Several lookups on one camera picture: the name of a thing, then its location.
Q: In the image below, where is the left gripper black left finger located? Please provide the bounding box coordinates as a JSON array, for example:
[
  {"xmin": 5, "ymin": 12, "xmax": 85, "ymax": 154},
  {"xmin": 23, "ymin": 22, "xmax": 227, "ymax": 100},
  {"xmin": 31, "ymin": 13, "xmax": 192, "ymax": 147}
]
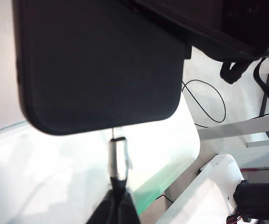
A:
[{"xmin": 85, "ymin": 190, "xmax": 116, "ymax": 224}]

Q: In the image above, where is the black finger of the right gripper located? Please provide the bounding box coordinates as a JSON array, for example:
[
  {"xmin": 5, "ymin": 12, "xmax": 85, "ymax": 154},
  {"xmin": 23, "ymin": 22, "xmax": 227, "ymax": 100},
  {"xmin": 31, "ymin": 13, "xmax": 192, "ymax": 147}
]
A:
[
  {"xmin": 125, "ymin": 0, "xmax": 266, "ymax": 56},
  {"xmin": 183, "ymin": 45, "xmax": 192, "ymax": 59}
]

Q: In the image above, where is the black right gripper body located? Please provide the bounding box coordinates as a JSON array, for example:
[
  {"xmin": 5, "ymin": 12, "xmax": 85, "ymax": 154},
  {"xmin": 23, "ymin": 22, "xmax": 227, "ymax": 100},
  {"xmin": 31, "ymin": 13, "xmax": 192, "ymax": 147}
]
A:
[{"xmin": 223, "ymin": 0, "xmax": 269, "ymax": 47}]

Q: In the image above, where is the black metal bar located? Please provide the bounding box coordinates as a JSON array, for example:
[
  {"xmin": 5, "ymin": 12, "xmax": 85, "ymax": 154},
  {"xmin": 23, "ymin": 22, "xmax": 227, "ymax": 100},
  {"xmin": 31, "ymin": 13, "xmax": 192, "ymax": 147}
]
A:
[{"xmin": 259, "ymin": 72, "xmax": 269, "ymax": 140}]

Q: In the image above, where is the white metal frame beam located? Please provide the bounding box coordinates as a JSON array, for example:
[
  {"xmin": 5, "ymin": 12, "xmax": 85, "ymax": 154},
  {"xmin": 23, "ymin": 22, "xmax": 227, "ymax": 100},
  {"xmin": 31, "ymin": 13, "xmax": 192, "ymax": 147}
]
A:
[{"xmin": 196, "ymin": 112, "xmax": 269, "ymax": 148}]

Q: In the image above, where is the black smartphone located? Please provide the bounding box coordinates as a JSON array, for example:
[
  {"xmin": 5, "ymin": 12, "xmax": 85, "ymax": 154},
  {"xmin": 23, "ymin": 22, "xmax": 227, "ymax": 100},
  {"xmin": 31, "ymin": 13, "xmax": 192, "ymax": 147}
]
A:
[{"xmin": 12, "ymin": 0, "xmax": 191, "ymax": 136}]

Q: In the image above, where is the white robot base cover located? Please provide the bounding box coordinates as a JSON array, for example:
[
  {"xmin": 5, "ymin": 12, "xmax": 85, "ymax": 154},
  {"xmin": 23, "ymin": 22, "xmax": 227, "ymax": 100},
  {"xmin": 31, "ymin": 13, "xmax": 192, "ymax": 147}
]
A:
[{"xmin": 159, "ymin": 153, "xmax": 245, "ymax": 224}]

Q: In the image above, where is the black charging cable silver plug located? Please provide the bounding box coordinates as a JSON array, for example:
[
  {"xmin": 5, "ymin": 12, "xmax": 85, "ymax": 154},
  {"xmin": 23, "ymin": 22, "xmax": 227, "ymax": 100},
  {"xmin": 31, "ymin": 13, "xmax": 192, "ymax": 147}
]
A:
[{"xmin": 107, "ymin": 127, "xmax": 129, "ymax": 224}]

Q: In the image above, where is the thin black floor cable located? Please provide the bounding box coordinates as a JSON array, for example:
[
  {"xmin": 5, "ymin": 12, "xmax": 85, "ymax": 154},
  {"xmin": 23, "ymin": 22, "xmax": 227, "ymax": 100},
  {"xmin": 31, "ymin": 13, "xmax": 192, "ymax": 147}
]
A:
[{"xmin": 182, "ymin": 79, "xmax": 227, "ymax": 128}]

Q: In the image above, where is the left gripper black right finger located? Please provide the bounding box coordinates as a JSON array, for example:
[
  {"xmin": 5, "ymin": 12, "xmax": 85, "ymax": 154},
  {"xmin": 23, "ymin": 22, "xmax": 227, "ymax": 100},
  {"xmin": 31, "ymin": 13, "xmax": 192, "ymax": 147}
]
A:
[{"xmin": 119, "ymin": 189, "xmax": 141, "ymax": 224}]

